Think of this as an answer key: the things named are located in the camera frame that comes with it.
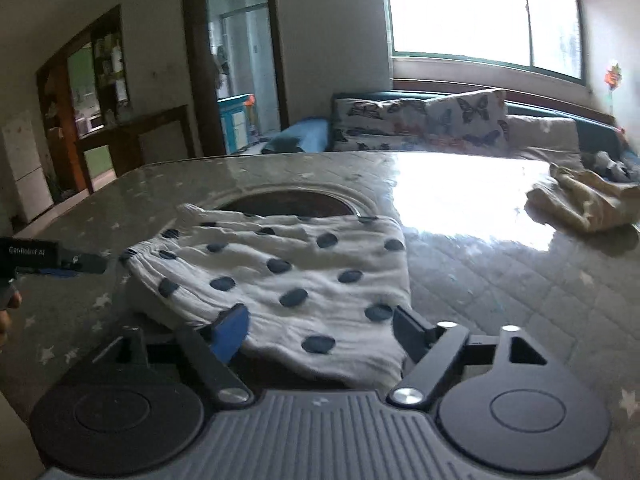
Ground white navy polka dot garment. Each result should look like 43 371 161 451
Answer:
120 204 411 392

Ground left hand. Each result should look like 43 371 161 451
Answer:
0 284 22 347

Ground white refrigerator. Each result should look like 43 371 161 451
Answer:
1 110 53 223

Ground dark wooden side table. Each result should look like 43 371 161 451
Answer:
76 105 196 178

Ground wooden display cabinet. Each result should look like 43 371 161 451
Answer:
36 6 130 204

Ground yellow folded cloth pile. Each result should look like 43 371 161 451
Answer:
526 164 639 233

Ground butterfly print cushion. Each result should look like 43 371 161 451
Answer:
332 89 509 157

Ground blue white storage cabinet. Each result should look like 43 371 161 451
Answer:
217 93 255 155

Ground beige plain cushion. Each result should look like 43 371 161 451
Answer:
506 115 580 155

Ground grey stuffed toy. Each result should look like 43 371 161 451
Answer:
593 151 637 183

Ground blue sofa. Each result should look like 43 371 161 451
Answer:
262 91 632 159

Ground colourful pinwheel toy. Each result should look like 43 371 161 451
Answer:
604 64 622 114

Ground green framed window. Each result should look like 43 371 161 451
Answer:
387 0 585 82

